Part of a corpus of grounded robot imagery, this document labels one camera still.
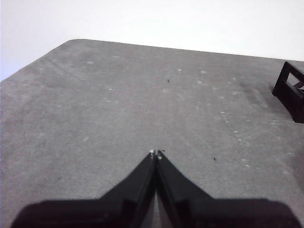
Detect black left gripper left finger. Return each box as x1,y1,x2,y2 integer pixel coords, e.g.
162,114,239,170
10,151,157,228

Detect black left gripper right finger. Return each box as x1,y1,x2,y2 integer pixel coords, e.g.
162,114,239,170
156,151,297,228

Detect black plate rack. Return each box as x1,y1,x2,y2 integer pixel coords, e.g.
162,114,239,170
272,61,304,124

